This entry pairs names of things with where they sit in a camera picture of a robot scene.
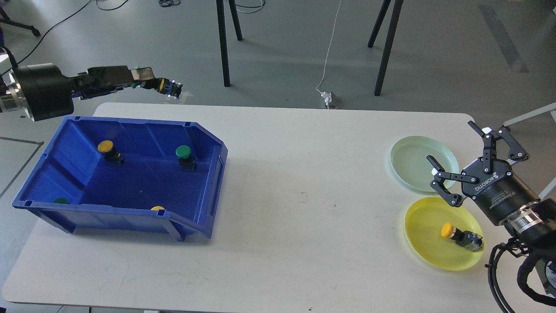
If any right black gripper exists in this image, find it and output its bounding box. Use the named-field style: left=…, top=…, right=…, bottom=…
left=427, top=120, right=541, bottom=226

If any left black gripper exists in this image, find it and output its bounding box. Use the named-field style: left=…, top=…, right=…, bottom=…
left=10, top=63, right=155, bottom=121

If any yellow push button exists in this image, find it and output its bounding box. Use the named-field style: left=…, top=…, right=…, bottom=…
left=97, top=140, right=125, bottom=166
left=440, top=223, right=483, bottom=252

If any green push button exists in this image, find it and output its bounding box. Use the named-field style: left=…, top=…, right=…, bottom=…
left=130, top=67, right=182, bottom=99
left=175, top=145, right=197, bottom=173

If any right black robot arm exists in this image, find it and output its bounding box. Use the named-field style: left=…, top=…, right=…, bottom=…
left=427, top=121, right=555, bottom=313

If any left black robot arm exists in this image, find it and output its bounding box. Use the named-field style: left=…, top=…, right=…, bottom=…
left=1, top=63, right=165, bottom=121

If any light green plate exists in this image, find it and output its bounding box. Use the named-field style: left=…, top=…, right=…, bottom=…
left=390, top=136, right=460, bottom=194

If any yellow plate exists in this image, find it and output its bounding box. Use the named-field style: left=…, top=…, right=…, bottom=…
left=404, top=197, right=484, bottom=271

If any green button at bin corner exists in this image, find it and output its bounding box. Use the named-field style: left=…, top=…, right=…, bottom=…
left=52, top=197, right=70, bottom=205

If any blue plastic bin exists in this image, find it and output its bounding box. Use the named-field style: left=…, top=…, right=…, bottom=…
left=12, top=116, right=228, bottom=241

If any office chair base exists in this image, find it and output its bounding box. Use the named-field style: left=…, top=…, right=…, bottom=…
left=503, top=102, right=556, bottom=200

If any black stand foot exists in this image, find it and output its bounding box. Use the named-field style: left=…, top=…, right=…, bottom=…
left=0, top=6, right=41, bottom=37

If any black tripod left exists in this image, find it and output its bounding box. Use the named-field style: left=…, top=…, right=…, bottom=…
left=215, top=0, right=243, bottom=87

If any black tripod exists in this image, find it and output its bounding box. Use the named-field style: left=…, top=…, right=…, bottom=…
left=367, top=0, right=404, bottom=97
left=215, top=0, right=243, bottom=87

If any white power adapter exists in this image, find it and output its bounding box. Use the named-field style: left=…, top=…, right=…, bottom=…
left=320, top=91, right=344, bottom=109

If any black tripod right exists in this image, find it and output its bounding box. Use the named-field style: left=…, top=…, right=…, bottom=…
left=367, top=0, right=404, bottom=97

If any black floor cable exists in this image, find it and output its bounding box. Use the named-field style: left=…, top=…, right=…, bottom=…
left=0, top=0, right=131, bottom=79

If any white cable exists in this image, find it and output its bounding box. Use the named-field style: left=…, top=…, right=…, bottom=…
left=315, top=0, right=342, bottom=93

